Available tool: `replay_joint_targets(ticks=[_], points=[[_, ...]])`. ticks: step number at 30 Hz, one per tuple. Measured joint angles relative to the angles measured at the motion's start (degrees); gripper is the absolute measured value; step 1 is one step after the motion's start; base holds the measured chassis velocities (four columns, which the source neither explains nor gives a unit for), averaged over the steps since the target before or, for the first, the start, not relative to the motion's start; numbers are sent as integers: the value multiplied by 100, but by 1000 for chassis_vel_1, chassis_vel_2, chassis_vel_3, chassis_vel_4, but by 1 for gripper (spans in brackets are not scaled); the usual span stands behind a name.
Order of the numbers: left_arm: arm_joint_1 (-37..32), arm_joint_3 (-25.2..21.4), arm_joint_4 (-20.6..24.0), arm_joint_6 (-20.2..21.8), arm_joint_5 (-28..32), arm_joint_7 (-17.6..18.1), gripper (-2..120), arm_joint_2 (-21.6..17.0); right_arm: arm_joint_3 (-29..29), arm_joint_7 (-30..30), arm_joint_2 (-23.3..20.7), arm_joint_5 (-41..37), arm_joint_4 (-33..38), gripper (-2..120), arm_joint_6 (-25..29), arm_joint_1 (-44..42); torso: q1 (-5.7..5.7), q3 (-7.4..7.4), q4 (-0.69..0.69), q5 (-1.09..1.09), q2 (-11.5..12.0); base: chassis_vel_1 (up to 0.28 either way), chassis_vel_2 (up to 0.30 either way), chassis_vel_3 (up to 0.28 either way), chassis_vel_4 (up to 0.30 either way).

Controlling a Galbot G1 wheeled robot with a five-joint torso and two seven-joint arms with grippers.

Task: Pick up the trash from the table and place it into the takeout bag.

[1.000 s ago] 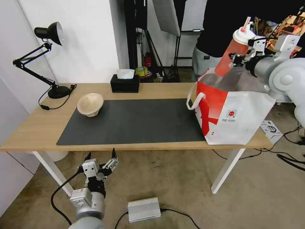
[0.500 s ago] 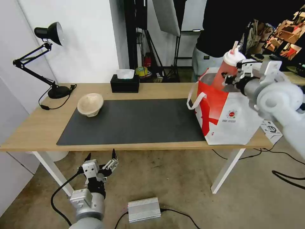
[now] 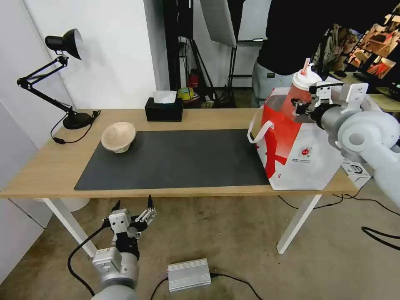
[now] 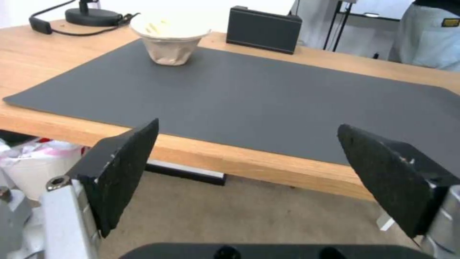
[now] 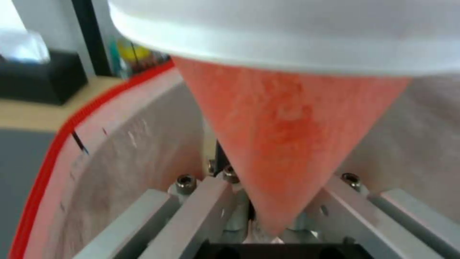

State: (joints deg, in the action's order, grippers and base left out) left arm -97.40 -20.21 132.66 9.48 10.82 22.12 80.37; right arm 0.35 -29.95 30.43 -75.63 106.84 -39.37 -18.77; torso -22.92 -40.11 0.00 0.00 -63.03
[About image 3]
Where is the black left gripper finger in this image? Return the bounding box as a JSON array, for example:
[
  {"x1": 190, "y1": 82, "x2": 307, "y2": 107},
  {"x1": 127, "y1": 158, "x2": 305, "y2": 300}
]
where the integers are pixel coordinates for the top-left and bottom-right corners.
[
  {"x1": 134, "y1": 194, "x2": 157, "y2": 232},
  {"x1": 102, "y1": 200, "x2": 122, "y2": 225}
]

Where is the red drink cup with straw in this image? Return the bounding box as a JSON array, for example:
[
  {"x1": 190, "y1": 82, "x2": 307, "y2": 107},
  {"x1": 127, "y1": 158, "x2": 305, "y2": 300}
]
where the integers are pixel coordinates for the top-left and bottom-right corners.
[{"x1": 282, "y1": 57, "x2": 323, "y2": 117}]

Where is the white red takeout bag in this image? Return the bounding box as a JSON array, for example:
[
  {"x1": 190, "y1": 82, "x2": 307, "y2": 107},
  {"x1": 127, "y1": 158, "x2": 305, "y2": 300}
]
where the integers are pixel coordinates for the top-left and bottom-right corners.
[{"x1": 247, "y1": 87, "x2": 345, "y2": 191}]

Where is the white plastic bin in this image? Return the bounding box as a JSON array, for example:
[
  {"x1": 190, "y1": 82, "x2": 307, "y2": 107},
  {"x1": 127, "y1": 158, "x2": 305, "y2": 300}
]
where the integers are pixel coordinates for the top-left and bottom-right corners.
[{"x1": 66, "y1": 197, "x2": 92, "y2": 212}]

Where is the person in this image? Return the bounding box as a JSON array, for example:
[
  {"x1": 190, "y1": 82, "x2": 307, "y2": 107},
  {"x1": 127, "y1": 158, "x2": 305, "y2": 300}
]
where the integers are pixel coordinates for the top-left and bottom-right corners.
[{"x1": 251, "y1": 0, "x2": 400, "y2": 109}]

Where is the black desk mat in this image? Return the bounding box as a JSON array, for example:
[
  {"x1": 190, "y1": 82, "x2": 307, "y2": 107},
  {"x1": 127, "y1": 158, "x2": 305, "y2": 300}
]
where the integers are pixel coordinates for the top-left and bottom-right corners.
[{"x1": 73, "y1": 128, "x2": 273, "y2": 190}]

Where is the silver power supply box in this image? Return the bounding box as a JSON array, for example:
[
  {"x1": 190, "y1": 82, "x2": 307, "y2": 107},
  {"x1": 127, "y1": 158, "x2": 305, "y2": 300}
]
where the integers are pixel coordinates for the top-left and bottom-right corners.
[{"x1": 167, "y1": 257, "x2": 211, "y2": 293}]

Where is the white printed cardboard box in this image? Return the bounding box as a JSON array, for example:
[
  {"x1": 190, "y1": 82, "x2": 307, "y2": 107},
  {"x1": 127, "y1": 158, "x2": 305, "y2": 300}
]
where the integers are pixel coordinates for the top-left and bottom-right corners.
[{"x1": 341, "y1": 157, "x2": 373, "y2": 189}]

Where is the beige paper bowl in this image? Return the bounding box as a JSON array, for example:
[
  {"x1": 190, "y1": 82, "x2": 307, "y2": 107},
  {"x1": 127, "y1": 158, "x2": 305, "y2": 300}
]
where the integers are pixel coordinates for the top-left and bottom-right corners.
[{"x1": 101, "y1": 121, "x2": 138, "y2": 155}]

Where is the computer monitor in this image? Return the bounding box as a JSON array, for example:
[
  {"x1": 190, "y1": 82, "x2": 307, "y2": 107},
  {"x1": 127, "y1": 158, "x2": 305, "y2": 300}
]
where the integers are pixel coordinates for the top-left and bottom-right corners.
[{"x1": 343, "y1": 13, "x2": 400, "y2": 79}]

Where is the wooden table with white legs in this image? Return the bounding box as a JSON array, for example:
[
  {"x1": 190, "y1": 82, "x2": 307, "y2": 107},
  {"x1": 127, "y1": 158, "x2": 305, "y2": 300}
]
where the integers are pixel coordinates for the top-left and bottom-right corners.
[{"x1": 0, "y1": 107, "x2": 359, "y2": 255}]

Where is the black desk lamp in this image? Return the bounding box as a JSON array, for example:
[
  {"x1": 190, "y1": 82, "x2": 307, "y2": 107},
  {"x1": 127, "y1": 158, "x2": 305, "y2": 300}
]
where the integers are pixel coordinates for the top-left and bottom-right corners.
[{"x1": 17, "y1": 28, "x2": 93, "y2": 130}]

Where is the black light stand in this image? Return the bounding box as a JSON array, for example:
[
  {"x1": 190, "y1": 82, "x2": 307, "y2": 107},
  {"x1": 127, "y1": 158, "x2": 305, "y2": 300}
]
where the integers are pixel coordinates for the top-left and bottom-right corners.
[{"x1": 178, "y1": 36, "x2": 239, "y2": 108}]

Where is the black tissue box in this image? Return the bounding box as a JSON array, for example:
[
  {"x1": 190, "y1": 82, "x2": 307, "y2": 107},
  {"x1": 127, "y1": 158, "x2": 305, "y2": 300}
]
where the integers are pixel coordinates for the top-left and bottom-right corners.
[{"x1": 144, "y1": 97, "x2": 184, "y2": 123}]

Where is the red fire extinguisher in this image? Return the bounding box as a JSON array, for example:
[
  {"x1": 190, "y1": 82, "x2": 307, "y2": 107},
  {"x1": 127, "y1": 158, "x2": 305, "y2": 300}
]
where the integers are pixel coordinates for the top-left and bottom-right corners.
[{"x1": 188, "y1": 69, "x2": 201, "y2": 89}]

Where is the yellow green tape roll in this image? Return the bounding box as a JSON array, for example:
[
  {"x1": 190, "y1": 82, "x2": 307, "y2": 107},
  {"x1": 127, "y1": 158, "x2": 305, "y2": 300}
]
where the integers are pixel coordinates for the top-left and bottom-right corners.
[{"x1": 177, "y1": 87, "x2": 195, "y2": 102}]

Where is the white photo reflector panel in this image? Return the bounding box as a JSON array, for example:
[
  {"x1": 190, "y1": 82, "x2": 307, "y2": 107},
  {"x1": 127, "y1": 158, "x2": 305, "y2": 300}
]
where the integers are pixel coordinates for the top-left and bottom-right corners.
[{"x1": 199, "y1": 0, "x2": 238, "y2": 49}]

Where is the white tissue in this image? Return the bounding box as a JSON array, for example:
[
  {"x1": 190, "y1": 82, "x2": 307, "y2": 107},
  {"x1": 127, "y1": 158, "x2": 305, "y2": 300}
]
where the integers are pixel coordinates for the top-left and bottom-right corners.
[{"x1": 152, "y1": 90, "x2": 177, "y2": 105}]

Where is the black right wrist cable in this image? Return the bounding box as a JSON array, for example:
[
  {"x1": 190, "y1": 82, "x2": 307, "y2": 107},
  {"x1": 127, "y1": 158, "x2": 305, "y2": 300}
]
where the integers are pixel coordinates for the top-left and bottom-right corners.
[{"x1": 309, "y1": 81, "x2": 333, "y2": 93}]

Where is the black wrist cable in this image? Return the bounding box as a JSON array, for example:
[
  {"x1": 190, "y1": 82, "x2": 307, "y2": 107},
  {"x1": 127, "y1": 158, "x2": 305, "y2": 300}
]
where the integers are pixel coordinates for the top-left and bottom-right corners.
[
  {"x1": 309, "y1": 81, "x2": 333, "y2": 93},
  {"x1": 67, "y1": 225, "x2": 110, "y2": 297}
]

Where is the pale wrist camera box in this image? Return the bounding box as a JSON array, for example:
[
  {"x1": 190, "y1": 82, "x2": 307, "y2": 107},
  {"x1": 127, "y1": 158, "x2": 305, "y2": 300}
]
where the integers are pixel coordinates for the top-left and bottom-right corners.
[
  {"x1": 313, "y1": 82, "x2": 334, "y2": 105},
  {"x1": 109, "y1": 210, "x2": 131, "y2": 234}
]

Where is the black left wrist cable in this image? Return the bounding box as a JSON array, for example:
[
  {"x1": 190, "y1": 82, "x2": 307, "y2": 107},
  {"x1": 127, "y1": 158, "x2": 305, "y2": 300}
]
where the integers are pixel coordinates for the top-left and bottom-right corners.
[{"x1": 67, "y1": 225, "x2": 110, "y2": 297}]

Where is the black lamp cable with switch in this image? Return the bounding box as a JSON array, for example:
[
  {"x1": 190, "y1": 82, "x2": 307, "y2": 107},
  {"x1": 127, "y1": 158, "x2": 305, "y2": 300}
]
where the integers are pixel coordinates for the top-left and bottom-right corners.
[{"x1": 50, "y1": 109, "x2": 101, "y2": 145}]

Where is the thick black floor cable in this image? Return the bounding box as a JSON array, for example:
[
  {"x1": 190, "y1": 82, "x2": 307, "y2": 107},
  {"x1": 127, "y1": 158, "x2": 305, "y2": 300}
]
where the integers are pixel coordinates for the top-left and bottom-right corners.
[{"x1": 361, "y1": 226, "x2": 400, "y2": 251}]

